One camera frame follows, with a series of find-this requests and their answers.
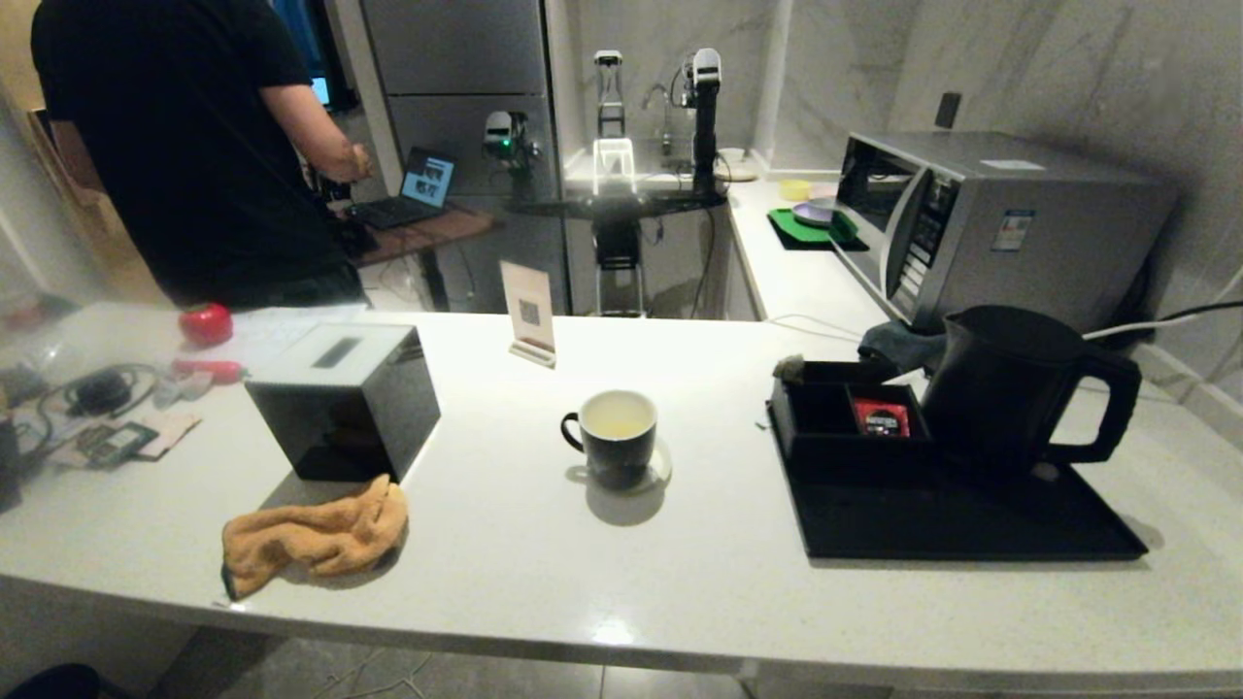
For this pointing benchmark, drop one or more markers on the brown wooden side table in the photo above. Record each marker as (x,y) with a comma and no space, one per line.
(437,231)

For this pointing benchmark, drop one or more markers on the small beige round dish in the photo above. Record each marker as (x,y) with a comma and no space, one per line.
(738,165)

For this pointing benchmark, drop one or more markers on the grey device green light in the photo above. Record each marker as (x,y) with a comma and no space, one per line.
(500,131)

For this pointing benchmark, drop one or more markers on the orange terry cloth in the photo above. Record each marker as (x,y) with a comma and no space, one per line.
(311,539)

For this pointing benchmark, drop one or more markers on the black background robot arm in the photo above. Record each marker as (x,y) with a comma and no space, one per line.
(704,116)

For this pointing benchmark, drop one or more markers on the chrome faucet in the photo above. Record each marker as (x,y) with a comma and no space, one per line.
(660,97)

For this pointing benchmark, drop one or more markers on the QR code table sign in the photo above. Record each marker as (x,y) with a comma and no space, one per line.
(527,306)

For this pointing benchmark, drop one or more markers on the black compartment box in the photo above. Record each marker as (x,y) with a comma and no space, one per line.
(811,442)

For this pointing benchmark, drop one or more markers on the dark wall outlet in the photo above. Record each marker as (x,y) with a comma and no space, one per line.
(948,110)

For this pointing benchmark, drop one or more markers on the grey refrigerator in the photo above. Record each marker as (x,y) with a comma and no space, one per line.
(466,58)

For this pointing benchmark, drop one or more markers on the black mug white inside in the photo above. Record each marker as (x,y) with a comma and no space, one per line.
(612,451)

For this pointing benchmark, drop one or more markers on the yellow bowl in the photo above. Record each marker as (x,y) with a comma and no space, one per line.
(795,188)

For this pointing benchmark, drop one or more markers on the black tissue box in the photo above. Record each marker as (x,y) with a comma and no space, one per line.
(340,427)

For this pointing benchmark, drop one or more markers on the silver microwave oven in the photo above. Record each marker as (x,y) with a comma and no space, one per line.
(1029,243)

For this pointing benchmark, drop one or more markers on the black computer mouse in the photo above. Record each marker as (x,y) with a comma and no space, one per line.
(97,393)

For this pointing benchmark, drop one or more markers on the red toy tomato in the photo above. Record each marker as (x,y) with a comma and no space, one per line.
(206,325)

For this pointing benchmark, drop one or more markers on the pink paper packet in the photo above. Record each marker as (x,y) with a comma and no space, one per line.
(175,427)

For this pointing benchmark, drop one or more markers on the red tea packet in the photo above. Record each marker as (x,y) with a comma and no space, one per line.
(867,413)

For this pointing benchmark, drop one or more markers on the black round floor object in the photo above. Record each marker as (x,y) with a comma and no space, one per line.
(49,682)

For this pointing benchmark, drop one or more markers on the black serving tray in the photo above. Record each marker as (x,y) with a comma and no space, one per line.
(923,524)

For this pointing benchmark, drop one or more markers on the dark green printed packet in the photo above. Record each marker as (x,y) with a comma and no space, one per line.
(115,444)

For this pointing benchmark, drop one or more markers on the dark framed blue screen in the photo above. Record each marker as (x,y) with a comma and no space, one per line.
(316,58)

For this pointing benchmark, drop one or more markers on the black laptop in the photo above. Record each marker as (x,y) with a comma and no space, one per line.
(427,184)

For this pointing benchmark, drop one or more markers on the green mat black edge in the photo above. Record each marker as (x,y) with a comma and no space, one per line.
(791,231)

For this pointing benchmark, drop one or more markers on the black electric kettle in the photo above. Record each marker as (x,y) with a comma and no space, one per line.
(1000,398)

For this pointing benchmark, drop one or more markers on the dark grey cloth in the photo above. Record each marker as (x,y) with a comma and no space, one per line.
(893,342)

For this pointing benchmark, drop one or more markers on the person in black shirt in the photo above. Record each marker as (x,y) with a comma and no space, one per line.
(175,146)

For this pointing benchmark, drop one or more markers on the black round pedestal table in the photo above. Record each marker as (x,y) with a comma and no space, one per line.
(621,202)

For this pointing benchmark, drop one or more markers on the crumpled white wrapper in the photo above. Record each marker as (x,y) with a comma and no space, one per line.
(184,388)

